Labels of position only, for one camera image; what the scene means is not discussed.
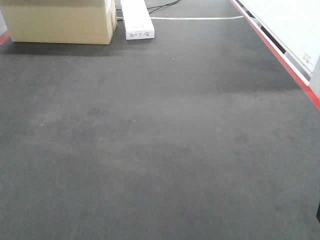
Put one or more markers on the white conveyor side panel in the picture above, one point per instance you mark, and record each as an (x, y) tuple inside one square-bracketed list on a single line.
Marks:
[(296, 25)]

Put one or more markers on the large brown cardboard box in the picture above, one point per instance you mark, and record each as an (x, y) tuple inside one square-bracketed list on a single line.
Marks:
[(60, 21)]

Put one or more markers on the long white carton box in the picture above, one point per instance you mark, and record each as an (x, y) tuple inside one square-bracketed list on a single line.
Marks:
[(137, 21)]

